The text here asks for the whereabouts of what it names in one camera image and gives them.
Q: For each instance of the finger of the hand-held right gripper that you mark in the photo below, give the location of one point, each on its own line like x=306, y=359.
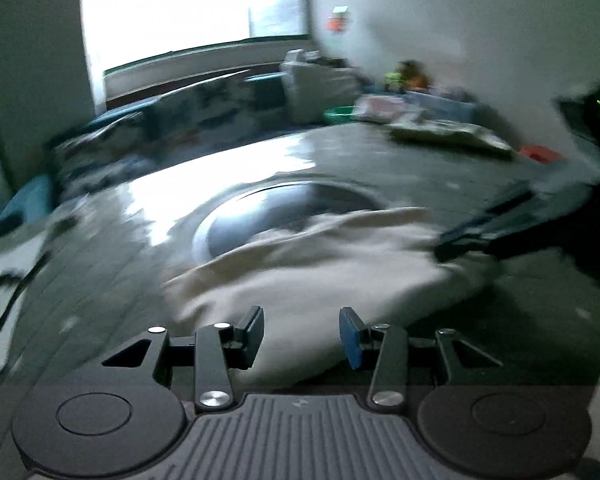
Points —
x=482, y=222

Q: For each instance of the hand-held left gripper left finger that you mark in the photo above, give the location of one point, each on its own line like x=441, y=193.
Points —
x=254, y=327

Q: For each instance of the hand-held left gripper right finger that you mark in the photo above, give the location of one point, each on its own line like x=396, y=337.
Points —
x=349, y=332

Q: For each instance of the cream cloth garment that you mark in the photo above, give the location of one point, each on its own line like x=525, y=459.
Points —
x=340, y=265

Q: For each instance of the pile of folded clothes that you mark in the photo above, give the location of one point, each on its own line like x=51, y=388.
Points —
x=442, y=125

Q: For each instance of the red object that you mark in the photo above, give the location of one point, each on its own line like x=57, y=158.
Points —
x=540, y=152

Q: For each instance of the round dark table inset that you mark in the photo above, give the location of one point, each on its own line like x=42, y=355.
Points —
x=285, y=210

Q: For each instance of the orange and green toy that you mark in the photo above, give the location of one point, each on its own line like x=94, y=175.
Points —
x=407, y=77

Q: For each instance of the green plastic basin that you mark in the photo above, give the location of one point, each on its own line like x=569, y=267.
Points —
x=341, y=115

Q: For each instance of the white stuffed bag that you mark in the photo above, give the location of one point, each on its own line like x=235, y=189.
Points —
x=312, y=87

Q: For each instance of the patterned sofa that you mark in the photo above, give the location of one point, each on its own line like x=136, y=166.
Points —
x=145, y=125

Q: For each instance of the teal cushion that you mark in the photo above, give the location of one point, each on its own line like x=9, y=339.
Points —
x=27, y=200

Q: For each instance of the bright window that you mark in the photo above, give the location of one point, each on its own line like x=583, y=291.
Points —
x=190, y=15

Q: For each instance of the orange wall ornament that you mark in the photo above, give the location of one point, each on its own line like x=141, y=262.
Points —
x=338, y=21

